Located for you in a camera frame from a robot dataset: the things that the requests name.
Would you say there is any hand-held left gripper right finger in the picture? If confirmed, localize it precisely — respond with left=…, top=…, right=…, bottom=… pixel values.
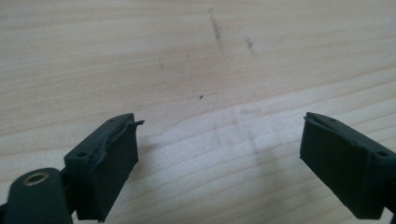
left=299, top=111, right=396, bottom=220

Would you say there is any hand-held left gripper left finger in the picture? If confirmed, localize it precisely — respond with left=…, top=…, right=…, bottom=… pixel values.
left=64, top=112, right=146, bottom=223

